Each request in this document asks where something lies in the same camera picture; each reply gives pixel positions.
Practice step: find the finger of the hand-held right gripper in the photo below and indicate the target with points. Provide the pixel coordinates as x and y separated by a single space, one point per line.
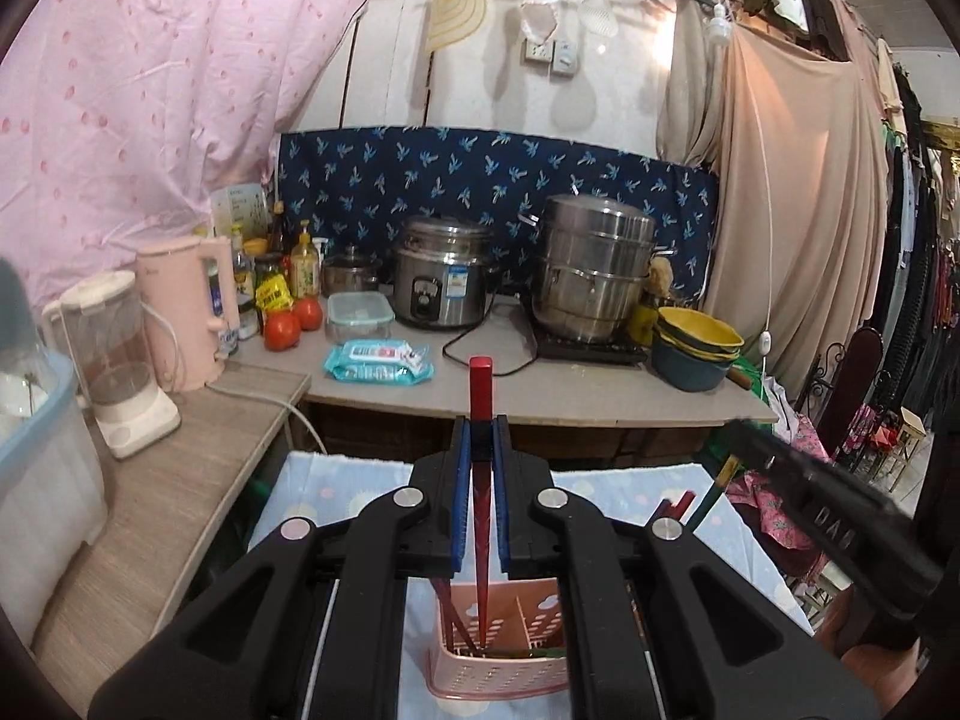
757 446

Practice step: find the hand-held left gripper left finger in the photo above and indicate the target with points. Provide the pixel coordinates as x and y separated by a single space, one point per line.
460 510

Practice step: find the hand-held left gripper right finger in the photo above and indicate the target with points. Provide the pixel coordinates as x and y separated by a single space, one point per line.
504 510

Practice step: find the green chopstick gold band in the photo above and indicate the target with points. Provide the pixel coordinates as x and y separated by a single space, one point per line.
711 495

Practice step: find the bright red chopstick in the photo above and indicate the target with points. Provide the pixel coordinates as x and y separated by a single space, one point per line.
682 504
480 390

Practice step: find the pink perforated utensil basket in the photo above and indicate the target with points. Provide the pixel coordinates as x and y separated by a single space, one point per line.
517 615

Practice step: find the person's right forearm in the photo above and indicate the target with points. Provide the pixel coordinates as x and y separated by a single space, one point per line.
870 660

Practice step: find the pink floral cloth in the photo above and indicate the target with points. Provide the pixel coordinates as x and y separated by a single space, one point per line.
772 510

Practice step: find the wooden stool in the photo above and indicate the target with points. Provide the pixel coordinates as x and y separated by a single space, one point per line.
904 442

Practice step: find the stack of blue yellow bowls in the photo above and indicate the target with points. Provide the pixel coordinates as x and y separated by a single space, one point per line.
694 349

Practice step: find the dark wooden chair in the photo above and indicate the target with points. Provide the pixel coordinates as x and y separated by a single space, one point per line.
855 375

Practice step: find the light blue spotted tablecloth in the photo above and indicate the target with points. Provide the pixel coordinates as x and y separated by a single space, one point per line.
337 487

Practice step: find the grey counter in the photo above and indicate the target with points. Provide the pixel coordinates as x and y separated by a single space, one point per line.
562 390

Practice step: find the blue wet wipes pack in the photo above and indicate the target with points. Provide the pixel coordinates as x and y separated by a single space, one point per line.
379 361

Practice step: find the black induction cooker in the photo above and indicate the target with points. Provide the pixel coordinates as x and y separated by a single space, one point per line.
592 349

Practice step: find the glass container with lid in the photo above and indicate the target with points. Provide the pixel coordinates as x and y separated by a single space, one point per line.
358 316

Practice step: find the steel rice cooker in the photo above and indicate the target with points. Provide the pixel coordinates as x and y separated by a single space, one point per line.
442 277

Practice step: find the beige curtain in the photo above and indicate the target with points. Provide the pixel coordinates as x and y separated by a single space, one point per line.
795 202

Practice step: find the steel steamer pot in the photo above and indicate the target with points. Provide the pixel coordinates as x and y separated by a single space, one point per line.
592 262

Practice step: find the red tomato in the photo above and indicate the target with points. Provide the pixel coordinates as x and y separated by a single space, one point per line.
281 331
307 313

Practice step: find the small steel pot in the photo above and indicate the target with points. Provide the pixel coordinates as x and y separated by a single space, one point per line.
351 270

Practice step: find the hanging clothes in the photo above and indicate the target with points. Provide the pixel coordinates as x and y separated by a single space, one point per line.
926 240

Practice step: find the yellow oil bottle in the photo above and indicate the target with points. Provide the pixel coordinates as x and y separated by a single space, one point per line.
304 266

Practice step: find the yellow labelled jar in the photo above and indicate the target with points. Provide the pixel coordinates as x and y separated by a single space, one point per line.
273 289

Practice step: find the wooden side counter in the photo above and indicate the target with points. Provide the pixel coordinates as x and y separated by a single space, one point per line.
150 525

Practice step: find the blue labelled bottle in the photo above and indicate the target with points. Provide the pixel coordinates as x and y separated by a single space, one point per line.
243 285

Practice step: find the dark sauce bottle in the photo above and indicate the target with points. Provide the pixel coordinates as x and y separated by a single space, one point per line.
278 229

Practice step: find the dark blue patterned cloth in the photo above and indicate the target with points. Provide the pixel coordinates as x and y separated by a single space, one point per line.
465 172

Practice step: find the pink electric kettle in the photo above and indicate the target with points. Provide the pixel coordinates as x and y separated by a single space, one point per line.
180 315

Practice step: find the white blender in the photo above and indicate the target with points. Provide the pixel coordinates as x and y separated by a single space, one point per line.
120 360

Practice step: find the white dish rack teal lid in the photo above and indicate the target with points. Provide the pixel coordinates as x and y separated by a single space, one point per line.
45 465

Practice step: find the light bulb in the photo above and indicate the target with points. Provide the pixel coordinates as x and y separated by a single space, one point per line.
720 24

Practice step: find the pink patterned curtain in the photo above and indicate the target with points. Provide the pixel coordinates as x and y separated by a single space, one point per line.
150 90

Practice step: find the white wall switch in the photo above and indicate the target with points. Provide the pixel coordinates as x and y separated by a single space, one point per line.
565 60

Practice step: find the white wall socket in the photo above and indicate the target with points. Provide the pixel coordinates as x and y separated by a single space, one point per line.
537 51

